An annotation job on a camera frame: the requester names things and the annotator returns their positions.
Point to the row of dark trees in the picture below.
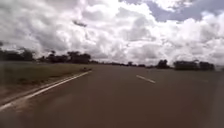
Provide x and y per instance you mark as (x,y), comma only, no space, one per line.
(70,58)

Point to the row of distant trees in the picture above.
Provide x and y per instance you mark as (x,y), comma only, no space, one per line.
(186,65)

